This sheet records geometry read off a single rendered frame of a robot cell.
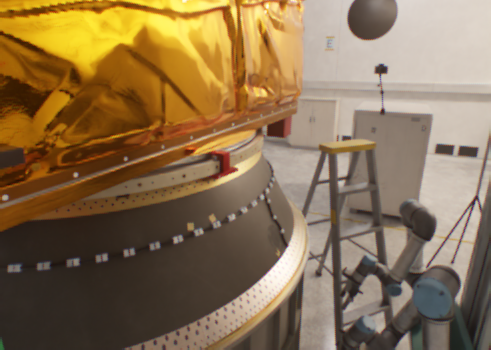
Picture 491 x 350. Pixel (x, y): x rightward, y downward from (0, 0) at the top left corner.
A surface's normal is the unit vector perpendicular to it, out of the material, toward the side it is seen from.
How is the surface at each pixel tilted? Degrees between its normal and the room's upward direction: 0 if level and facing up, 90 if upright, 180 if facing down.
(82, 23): 86
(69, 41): 87
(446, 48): 90
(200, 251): 62
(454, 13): 90
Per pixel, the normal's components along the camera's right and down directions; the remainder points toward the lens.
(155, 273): 0.43, -0.22
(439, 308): -0.75, 0.07
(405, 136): -0.43, 0.27
